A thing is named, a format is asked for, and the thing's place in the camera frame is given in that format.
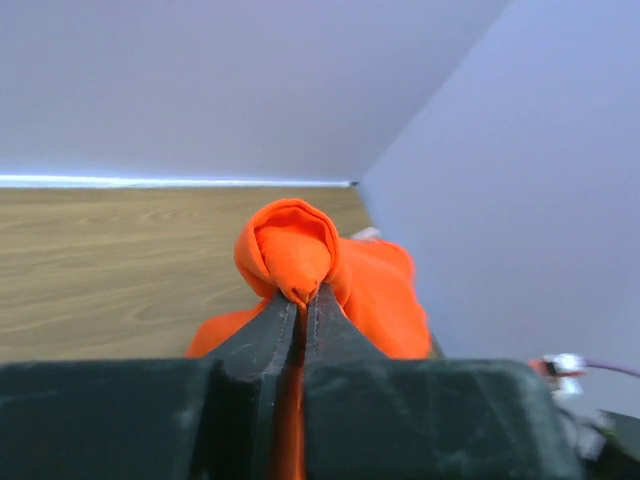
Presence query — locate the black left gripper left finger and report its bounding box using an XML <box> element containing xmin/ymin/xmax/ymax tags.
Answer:
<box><xmin>1</xmin><ymin>296</ymin><xmax>297</xmax><ymax>479</ymax></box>

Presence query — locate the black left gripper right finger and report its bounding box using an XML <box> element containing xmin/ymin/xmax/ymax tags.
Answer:
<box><xmin>304</xmin><ymin>286</ymin><xmax>582</xmax><ymax>480</ymax></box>

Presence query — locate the orange t shirt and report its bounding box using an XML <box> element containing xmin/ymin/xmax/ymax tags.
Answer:
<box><xmin>186</xmin><ymin>199</ymin><xmax>432</xmax><ymax>479</ymax></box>

